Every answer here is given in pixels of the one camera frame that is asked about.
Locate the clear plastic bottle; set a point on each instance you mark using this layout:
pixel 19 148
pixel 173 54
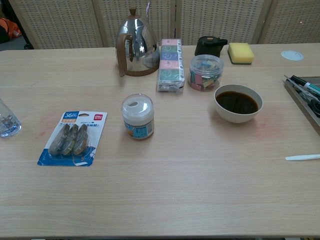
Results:
pixel 7 122

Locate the black scissors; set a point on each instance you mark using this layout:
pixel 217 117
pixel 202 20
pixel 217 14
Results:
pixel 314 105

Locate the small round tin can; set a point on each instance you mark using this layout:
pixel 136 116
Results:
pixel 137 117

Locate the blue tape roll blister pack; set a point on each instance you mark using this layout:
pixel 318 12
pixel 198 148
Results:
pixel 72 137

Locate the black tripod stand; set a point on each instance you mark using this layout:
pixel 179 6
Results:
pixel 28 43

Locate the clear jar of binder clips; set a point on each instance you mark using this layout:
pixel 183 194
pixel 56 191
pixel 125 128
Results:
pixel 205 72

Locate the white cup of black liquid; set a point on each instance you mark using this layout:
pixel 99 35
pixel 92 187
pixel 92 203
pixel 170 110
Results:
pixel 237 102

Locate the rectangular steel tray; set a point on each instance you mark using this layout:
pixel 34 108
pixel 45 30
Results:
pixel 300 100

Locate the yellow sponge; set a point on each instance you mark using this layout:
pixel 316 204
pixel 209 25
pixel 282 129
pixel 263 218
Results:
pixel 240 52

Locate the green white marker pen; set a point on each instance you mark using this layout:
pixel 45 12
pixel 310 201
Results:
pixel 306 83

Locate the small black teapot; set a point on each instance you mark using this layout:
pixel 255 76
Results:
pixel 208 46

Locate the long tea box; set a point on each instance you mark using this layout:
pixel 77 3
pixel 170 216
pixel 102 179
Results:
pixel 170 65

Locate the orange black bag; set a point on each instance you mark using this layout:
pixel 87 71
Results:
pixel 11 27

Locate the white plastic stick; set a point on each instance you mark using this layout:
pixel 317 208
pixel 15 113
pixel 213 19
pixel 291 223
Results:
pixel 302 157

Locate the wooden woven folding screen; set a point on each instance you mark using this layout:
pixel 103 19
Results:
pixel 65 22

